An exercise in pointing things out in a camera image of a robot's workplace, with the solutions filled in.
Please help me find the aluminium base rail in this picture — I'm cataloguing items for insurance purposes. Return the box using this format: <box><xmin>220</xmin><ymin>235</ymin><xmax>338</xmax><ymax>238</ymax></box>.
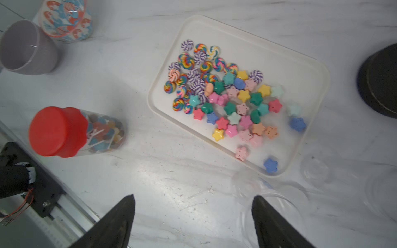
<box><xmin>1</xmin><ymin>123</ymin><xmax>100</xmax><ymax>248</ymax></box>

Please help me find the colourful candy jar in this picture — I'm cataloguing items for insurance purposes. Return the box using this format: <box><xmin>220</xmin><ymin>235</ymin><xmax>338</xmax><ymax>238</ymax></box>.
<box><xmin>231</xmin><ymin>170</ymin><xmax>314</xmax><ymax>248</ymax></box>

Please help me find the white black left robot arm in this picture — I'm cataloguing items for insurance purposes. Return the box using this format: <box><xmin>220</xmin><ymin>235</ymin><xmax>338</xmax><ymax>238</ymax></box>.
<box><xmin>1</xmin><ymin>156</ymin><xmax>37</xmax><ymax>199</ymax></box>

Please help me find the pile of colourful candies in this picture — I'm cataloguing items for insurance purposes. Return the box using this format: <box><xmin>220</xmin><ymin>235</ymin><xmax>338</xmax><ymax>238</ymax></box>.
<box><xmin>163</xmin><ymin>39</ymin><xmax>264</xmax><ymax>115</ymax></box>

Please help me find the grey purple plate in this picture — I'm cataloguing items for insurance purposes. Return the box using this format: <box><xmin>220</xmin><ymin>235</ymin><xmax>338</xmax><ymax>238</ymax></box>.
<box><xmin>1</xmin><ymin>19</ymin><xmax>59</xmax><ymax>75</ymax></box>

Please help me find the colourful patterned plate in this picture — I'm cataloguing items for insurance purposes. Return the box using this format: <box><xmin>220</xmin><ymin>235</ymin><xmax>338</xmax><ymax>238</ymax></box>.
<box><xmin>38</xmin><ymin>0</ymin><xmax>93</xmax><ymax>42</ymax></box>

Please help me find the white cutting board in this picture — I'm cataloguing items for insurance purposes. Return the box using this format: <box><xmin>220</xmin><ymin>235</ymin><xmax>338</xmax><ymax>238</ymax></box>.
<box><xmin>147</xmin><ymin>15</ymin><xmax>330</xmax><ymax>177</ymax></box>

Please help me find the pile of star candies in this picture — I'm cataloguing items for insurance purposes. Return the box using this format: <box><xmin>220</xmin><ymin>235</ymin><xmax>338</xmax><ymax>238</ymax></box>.
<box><xmin>188</xmin><ymin>70</ymin><xmax>308</xmax><ymax>174</ymax></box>

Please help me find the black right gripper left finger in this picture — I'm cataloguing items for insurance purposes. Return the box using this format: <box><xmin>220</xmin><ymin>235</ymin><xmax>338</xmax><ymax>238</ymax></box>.
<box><xmin>71</xmin><ymin>194</ymin><xmax>135</xmax><ymax>248</ymax></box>

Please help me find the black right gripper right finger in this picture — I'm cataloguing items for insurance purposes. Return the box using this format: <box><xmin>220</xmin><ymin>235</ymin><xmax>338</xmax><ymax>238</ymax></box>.
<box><xmin>251</xmin><ymin>195</ymin><xmax>314</xmax><ymax>248</ymax></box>

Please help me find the small clear candy jar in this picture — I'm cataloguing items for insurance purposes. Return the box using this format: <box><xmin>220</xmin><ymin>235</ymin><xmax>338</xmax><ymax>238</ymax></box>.
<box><xmin>324</xmin><ymin>157</ymin><xmax>397</xmax><ymax>208</ymax></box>

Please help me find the copper glass rack dark base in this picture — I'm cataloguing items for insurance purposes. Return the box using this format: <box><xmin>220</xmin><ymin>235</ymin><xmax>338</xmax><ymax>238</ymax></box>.
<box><xmin>356</xmin><ymin>44</ymin><xmax>397</xmax><ymax>118</ymax></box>

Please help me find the red lid candy jar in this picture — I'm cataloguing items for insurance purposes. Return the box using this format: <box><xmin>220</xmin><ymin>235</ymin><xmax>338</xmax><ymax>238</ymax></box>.
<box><xmin>29</xmin><ymin>106</ymin><xmax>127</xmax><ymax>158</ymax></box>

